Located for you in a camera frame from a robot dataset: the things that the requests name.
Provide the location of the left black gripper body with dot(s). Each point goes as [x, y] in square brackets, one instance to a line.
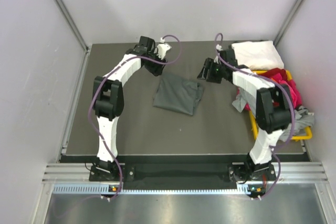
[154, 67]

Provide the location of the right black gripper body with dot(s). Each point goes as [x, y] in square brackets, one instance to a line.
[216, 73]

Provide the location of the dark grey t shirt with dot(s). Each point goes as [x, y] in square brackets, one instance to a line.
[178, 94]

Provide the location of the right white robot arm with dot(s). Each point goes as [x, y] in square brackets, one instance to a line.
[270, 101]

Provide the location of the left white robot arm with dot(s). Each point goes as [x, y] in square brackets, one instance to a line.
[107, 102]

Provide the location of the folded white t shirt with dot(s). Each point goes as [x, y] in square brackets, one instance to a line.
[261, 55]

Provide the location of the dark red t shirt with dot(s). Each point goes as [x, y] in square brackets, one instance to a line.
[276, 74]

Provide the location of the pink t shirt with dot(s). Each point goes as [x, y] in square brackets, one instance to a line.
[295, 93]

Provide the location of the light grey t shirt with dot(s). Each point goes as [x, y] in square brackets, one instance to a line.
[304, 118]

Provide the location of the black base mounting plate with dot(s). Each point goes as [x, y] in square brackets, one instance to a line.
[211, 171]

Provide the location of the yellow plastic basket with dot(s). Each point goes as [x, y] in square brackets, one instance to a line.
[304, 134]

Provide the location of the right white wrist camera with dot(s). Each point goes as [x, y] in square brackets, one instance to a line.
[218, 59]

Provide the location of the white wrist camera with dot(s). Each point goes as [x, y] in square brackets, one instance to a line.
[162, 48]
[218, 59]

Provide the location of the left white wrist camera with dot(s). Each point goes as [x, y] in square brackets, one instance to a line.
[162, 48]

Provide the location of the right aluminium corner post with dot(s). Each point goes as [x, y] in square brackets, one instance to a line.
[293, 11]

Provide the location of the aluminium corner post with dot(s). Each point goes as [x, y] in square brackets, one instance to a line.
[293, 11]
[71, 23]

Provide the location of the left aluminium corner post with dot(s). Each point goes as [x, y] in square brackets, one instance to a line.
[71, 23]

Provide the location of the slotted grey cable duct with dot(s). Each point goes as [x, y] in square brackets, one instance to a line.
[111, 189]

